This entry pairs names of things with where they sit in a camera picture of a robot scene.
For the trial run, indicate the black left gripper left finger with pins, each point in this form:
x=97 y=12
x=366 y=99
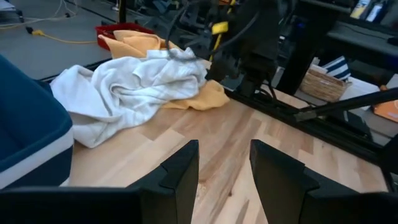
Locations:
x=124 y=205

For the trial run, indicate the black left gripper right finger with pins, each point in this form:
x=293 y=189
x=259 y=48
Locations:
x=311 y=205

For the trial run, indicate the white towel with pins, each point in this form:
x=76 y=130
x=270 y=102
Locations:
x=124 y=90

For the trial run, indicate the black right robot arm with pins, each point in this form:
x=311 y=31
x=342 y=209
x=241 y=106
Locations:
x=261 y=37

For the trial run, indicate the orange towel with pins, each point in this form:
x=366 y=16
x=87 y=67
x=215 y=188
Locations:
x=133 y=43

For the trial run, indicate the wicker basket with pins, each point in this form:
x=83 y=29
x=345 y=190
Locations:
x=323 y=87

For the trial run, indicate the navy white striped cloth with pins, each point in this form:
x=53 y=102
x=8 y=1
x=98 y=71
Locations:
x=339 y=68

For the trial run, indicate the red plastic bin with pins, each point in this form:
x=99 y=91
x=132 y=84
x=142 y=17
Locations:
x=105 y=31

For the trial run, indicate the navy fabric basket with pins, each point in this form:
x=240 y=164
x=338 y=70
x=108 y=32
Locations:
x=28 y=124

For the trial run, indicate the black side table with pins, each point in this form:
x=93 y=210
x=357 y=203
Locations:
x=363 y=40

